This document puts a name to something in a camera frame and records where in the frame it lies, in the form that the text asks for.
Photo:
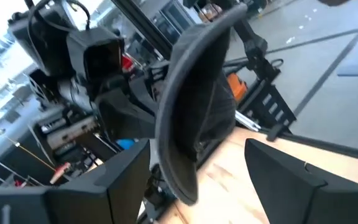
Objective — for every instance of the silver aluminium extrusion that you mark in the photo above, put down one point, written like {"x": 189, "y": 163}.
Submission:
{"x": 247, "y": 121}

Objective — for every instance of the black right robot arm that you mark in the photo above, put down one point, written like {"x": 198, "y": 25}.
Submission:
{"x": 42, "y": 46}

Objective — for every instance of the black baseball cap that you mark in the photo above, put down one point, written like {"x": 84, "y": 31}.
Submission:
{"x": 197, "y": 93}

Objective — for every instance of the orange object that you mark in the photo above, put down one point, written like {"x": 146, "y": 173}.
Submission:
{"x": 237, "y": 87}

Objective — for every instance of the blue object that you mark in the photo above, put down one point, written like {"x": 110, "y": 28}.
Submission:
{"x": 125, "y": 144}

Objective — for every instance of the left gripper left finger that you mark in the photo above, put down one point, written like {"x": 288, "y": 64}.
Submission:
{"x": 73, "y": 205}

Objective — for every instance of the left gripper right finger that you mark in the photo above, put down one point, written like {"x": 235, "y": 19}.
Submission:
{"x": 306, "y": 202}

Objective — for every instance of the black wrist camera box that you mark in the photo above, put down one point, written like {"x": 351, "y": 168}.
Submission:
{"x": 99, "y": 56}

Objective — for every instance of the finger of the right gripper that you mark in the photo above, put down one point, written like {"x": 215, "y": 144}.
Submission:
{"x": 146, "y": 93}
{"x": 126, "y": 121}

